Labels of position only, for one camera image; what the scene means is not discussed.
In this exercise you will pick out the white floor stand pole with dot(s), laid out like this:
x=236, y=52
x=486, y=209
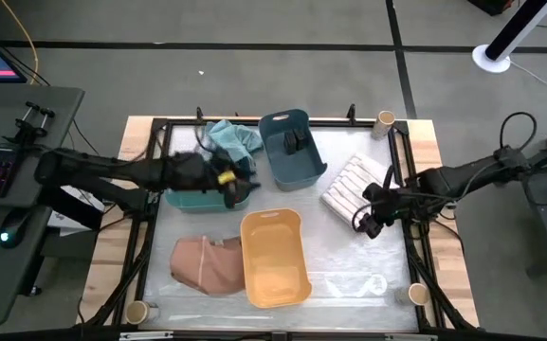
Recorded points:
x=491, y=64

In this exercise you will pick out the tan lid spice jar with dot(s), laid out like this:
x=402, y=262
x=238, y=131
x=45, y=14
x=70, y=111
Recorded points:
x=386, y=120
x=136, y=312
x=417, y=293

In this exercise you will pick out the yellow plastic bin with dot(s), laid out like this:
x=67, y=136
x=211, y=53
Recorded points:
x=273, y=260

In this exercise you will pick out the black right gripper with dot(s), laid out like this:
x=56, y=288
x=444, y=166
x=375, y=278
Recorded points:
x=381, y=201

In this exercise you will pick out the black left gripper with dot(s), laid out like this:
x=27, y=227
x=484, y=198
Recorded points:
x=213, y=177

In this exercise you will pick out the black spice jar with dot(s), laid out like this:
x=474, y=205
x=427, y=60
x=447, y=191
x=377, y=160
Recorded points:
x=301, y=137
x=290, y=142

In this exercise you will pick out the blue-grey plastic bin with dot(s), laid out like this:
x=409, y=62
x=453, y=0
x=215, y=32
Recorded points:
x=301, y=170

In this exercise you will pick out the white paper box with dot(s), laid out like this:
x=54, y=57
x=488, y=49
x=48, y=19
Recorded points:
x=81, y=189

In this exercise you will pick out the pink-brown cloth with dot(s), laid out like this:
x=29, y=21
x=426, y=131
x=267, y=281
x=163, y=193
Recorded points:
x=206, y=267

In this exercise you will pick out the light teal cloth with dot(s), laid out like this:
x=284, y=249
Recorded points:
x=235, y=137

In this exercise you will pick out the white striped towel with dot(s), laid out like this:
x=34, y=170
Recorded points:
x=349, y=184

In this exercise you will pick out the teal plastic bin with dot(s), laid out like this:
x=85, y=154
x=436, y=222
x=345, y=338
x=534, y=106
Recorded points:
x=192, y=201

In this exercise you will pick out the black aluminium table frame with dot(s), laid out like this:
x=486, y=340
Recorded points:
x=160, y=125

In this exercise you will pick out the black clamp stand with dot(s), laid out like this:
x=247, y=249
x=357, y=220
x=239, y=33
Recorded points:
x=29, y=128

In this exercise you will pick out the black computer mouse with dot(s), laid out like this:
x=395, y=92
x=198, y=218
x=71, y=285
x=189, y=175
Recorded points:
x=14, y=227

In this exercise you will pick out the black frame clamp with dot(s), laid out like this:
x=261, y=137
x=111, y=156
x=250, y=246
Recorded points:
x=200, y=114
x=351, y=113

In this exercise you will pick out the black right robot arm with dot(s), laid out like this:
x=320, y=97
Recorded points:
x=467, y=175

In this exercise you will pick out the silver bracket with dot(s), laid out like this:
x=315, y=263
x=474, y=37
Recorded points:
x=145, y=335
x=410, y=337

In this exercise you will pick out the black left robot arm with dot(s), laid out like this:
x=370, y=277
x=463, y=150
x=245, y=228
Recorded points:
x=102, y=170

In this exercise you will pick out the black floor box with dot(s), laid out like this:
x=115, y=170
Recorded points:
x=491, y=5

